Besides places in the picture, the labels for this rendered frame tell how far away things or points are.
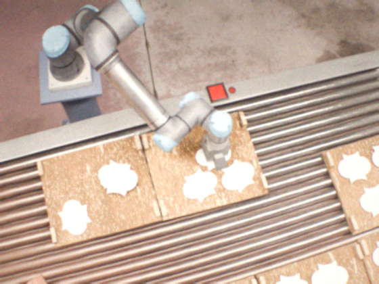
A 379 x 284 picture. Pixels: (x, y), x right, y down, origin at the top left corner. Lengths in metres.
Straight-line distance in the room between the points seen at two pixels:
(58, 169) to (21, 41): 1.65
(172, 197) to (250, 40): 1.71
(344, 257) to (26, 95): 2.17
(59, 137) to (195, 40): 1.53
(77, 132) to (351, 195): 1.11
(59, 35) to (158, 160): 0.62
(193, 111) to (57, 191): 0.62
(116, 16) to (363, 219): 1.18
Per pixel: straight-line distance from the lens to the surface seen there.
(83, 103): 2.25
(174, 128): 1.57
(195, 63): 3.13
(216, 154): 1.76
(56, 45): 1.90
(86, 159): 1.88
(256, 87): 2.04
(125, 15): 1.55
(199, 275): 1.77
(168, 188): 1.82
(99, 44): 1.52
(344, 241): 1.91
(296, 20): 3.45
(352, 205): 1.93
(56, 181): 1.88
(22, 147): 1.98
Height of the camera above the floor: 2.68
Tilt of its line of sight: 69 degrees down
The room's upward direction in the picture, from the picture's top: 5 degrees clockwise
